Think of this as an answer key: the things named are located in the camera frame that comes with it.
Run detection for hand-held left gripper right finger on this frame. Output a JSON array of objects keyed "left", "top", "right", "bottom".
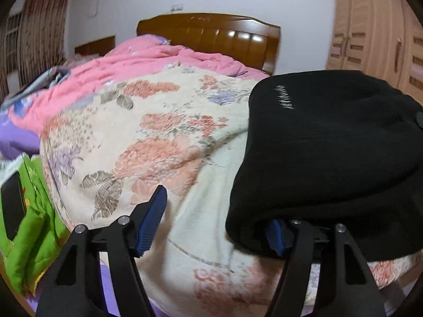
[{"left": 264, "top": 218, "right": 387, "bottom": 317}]

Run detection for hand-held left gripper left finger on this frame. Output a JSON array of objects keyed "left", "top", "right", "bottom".
[{"left": 35, "top": 185, "right": 168, "bottom": 317}]

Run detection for black pants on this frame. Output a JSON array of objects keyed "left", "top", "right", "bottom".
[{"left": 225, "top": 70, "right": 423, "bottom": 261}]

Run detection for cream floral bedsheet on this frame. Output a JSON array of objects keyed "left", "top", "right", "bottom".
[{"left": 40, "top": 63, "right": 423, "bottom": 314}]

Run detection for green cloth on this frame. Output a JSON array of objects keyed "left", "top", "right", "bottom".
[{"left": 0, "top": 157, "right": 71, "bottom": 296}]

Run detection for black smartphone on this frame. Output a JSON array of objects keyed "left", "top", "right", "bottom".
[{"left": 0, "top": 172, "right": 27, "bottom": 241}]

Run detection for purple bed sheet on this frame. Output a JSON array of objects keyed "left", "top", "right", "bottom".
[{"left": 0, "top": 102, "right": 42, "bottom": 159}]

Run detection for pink quilt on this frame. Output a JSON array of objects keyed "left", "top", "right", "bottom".
[{"left": 8, "top": 35, "right": 270, "bottom": 133}]

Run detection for grey blue clothing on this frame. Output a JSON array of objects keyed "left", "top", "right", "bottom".
[{"left": 3, "top": 66, "right": 71, "bottom": 103}]

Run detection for small dark wooden bedside cabinet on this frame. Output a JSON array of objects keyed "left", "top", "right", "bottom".
[{"left": 75, "top": 35, "right": 116, "bottom": 57}]

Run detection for brown wooden headboard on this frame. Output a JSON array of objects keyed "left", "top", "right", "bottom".
[{"left": 136, "top": 13, "right": 281, "bottom": 76}]

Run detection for patterned brown curtain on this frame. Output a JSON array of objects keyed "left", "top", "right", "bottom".
[{"left": 0, "top": 0, "right": 72, "bottom": 96}]

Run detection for light wooden wardrobe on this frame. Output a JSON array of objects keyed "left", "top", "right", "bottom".
[{"left": 325, "top": 0, "right": 423, "bottom": 103}]

